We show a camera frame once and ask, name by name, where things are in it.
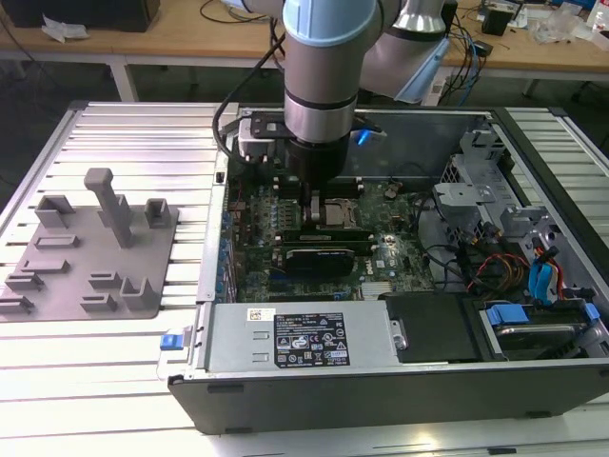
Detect green RAM stick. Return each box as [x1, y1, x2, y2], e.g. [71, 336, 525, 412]
[282, 228, 373, 243]

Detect black RAM slot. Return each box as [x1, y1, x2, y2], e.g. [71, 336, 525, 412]
[275, 173, 365, 188]
[275, 185, 365, 199]

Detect metal socket cover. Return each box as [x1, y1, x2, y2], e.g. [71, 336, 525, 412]
[324, 197, 361, 234]

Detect black graphics card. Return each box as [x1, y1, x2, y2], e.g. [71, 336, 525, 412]
[284, 246, 356, 277]

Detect green motherboard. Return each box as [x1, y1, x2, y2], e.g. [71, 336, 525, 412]
[223, 179, 435, 304]

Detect silver heat sink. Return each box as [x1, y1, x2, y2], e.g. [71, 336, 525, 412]
[361, 283, 397, 301]

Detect white power strip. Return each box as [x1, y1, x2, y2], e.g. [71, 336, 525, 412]
[424, 77, 448, 107]

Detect metal drive cage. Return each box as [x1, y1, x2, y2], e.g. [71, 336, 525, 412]
[431, 128, 509, 226]

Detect silver power supply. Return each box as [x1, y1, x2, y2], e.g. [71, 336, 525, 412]
[202, 302, 404, 372]

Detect black plastic bay cover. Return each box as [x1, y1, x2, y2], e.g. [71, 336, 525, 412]
[378, 292, 482, 366]

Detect wooden desk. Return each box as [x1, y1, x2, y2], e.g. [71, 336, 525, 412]
[0, 0, 609, 104]

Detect black open PC case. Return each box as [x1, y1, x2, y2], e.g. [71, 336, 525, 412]
[156, 102, 609, 437]

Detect hard disk in blue carrier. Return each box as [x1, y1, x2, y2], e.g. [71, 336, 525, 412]
[480, 300, 601, 364]

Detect grey parts rack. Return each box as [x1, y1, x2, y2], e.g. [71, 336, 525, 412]
[0, 167, 181, 321]

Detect black desk device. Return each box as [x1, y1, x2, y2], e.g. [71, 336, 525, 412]
[481, 7, 514, 36]

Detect clear plastic bags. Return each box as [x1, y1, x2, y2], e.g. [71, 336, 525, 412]
[531, 8, 592, 45]

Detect crumpled white paper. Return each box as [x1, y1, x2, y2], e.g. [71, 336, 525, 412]
[41, 12, 89, 43]

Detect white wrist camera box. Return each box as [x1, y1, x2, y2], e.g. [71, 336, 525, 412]
[236, 109, 289, 166]

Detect black camera cable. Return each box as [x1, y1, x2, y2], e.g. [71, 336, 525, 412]
[211, 18, 287, 167]

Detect blue hanging cable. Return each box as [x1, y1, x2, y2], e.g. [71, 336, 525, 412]
[462, 26, 482, 104]

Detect red yellow wire bundle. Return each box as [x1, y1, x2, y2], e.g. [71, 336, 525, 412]
[465, 253, 530, 292]

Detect grey metal bracket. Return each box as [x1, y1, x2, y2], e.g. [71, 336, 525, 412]
[499, 204, 563, 259]

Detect blue flat wire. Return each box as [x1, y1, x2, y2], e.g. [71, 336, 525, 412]
[526, 255, 563, 307]

